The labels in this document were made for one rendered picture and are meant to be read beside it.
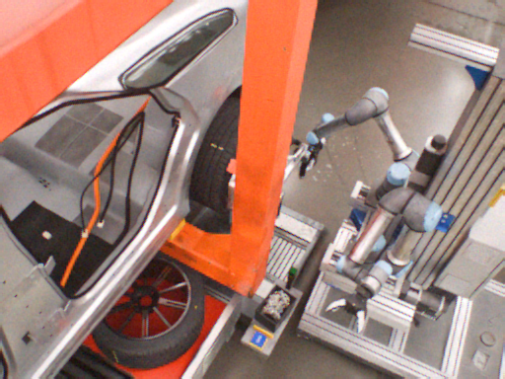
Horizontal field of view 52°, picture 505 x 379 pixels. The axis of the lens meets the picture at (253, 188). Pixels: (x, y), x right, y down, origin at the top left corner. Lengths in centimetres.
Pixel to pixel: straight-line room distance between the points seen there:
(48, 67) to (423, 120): 433
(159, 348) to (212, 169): 97
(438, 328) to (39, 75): 303
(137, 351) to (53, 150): 115
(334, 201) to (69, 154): 204
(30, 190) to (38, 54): 232
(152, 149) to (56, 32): 202
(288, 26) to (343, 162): 283
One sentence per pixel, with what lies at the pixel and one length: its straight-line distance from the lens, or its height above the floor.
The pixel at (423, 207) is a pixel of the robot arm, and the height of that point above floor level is 146.
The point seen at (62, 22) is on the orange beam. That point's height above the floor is 272.
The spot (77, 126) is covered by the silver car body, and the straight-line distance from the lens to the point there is 304.
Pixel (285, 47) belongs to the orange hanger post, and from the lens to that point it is 161.
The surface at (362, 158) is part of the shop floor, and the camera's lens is 438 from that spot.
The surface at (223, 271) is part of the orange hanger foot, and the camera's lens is 283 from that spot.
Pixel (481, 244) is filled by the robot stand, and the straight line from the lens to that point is 258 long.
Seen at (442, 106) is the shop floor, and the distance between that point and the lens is 512.
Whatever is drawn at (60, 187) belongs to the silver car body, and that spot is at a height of 82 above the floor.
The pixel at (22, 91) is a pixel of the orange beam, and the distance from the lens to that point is 74.
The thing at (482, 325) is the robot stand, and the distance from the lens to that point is 360.
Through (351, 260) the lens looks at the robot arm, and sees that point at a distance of 235.
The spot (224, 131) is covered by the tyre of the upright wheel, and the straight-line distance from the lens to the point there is 276.
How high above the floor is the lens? 314
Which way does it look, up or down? 52 degrees down
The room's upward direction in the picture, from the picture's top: 7 degrees clockwise
